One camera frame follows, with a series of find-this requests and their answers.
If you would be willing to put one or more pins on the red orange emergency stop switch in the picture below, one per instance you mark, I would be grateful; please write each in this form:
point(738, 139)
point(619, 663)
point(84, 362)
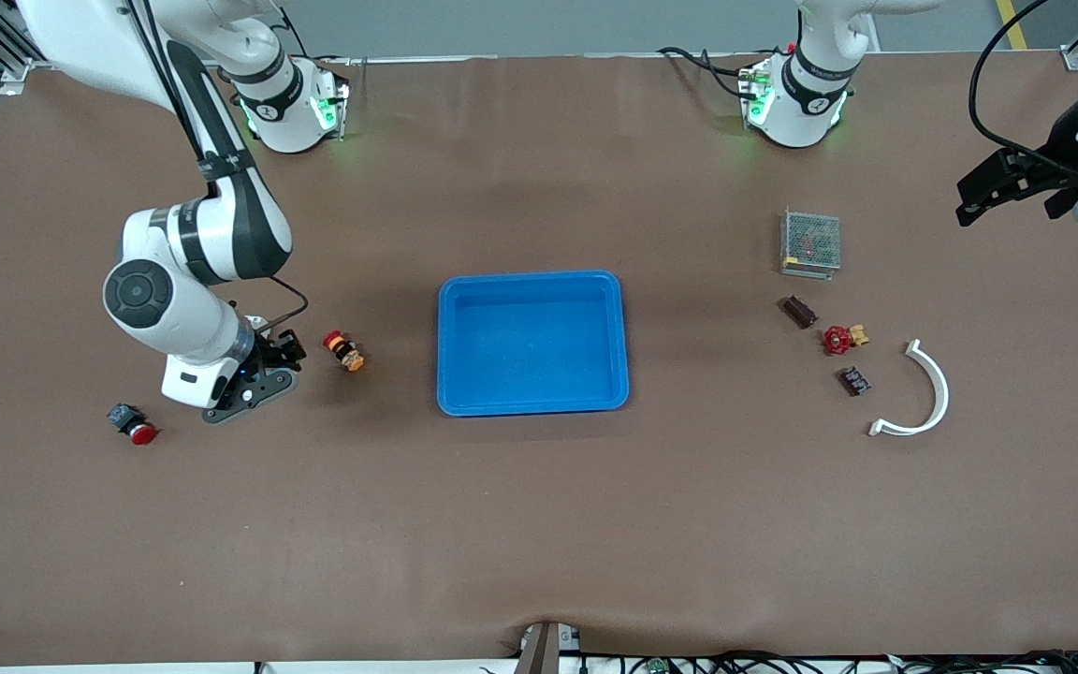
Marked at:
point(344, 351)

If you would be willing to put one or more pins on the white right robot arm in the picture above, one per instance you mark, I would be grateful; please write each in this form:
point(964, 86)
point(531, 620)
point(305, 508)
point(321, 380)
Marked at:
point(174, 309)

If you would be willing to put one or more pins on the red push button dark body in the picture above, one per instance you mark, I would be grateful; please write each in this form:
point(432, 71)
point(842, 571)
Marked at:
point(132, 423)

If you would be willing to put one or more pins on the dark brown relay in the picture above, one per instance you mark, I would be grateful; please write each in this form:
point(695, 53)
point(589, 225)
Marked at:
point(799, 312)

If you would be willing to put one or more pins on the metal mesh power supply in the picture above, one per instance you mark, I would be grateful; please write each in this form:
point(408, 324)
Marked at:
point(810, 241)

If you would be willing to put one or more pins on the white curved plastic bracket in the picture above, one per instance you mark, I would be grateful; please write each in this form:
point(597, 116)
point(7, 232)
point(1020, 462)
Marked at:
point(944, 393)

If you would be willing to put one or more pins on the brown table cover sheet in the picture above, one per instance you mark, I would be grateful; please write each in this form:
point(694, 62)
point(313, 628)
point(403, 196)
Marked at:
point(539, 515)

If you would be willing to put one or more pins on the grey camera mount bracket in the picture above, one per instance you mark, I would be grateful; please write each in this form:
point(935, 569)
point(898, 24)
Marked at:
point(539, 651)

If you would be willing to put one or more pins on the blue plastic tray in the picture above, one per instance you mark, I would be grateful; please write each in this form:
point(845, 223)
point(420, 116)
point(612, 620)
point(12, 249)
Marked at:
point(539, 356)

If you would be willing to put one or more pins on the dark connector block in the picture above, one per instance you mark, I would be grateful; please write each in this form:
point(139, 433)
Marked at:
point(854, 381)

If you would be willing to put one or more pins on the brass valve red handwheel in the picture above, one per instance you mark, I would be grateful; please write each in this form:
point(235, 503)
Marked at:
point(837, 340)

